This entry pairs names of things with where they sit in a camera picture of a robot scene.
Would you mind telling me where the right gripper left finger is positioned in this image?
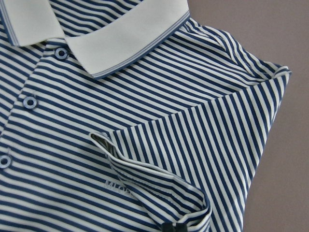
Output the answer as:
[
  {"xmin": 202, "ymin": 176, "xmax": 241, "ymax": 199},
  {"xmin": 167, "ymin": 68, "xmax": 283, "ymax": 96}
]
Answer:
[{"xmin": 161, "ymin": 223, "xmax": 174, "ymax": 232}]

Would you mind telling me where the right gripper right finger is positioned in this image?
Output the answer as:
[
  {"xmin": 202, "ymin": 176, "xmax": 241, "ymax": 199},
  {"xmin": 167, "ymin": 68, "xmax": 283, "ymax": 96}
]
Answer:
[{"xmin": 175, "ymin": 223, "xmax": 188, "ymax": 232}]

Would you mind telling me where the blue white striped polo shirt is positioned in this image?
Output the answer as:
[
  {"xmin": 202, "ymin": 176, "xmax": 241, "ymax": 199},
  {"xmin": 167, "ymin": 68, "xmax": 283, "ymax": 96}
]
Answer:
[{"xmin": 0, "ymin": 0, "xmax": 291, "ymax": 232}]

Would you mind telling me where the brown paper table cover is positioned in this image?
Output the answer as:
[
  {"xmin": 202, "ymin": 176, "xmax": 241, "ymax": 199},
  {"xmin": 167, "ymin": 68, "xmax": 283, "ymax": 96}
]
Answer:
[{"xmin": 187, "ymin": 0, "xmax": 309, "ymax": 232}]

